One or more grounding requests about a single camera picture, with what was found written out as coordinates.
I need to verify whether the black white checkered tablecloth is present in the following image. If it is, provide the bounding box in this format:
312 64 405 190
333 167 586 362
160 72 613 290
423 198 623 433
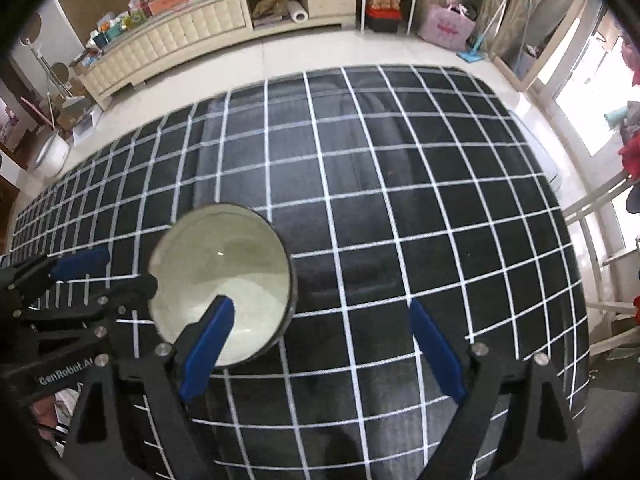
10 65 588 479

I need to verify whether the floral patterned bowl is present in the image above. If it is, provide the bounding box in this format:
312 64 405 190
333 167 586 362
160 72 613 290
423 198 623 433
148 203 297 368

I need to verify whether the cream tufted tv cabinet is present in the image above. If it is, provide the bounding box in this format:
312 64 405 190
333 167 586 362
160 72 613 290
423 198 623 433
78 0 356 110

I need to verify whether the blue mop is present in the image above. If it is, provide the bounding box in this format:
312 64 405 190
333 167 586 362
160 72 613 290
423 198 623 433
457 0 513 64

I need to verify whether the pink gift bag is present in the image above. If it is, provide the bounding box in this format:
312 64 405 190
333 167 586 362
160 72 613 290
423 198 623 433
418 4 475 51

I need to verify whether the white round basin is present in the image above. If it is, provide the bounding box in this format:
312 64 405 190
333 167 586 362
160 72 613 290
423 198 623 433
30 132 70 180

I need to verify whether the white paper roll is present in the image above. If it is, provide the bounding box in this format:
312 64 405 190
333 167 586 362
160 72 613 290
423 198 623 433
286 0 309 24

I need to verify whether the person's left hand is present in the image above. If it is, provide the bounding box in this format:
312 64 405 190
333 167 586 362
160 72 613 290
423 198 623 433
32 390 70 441

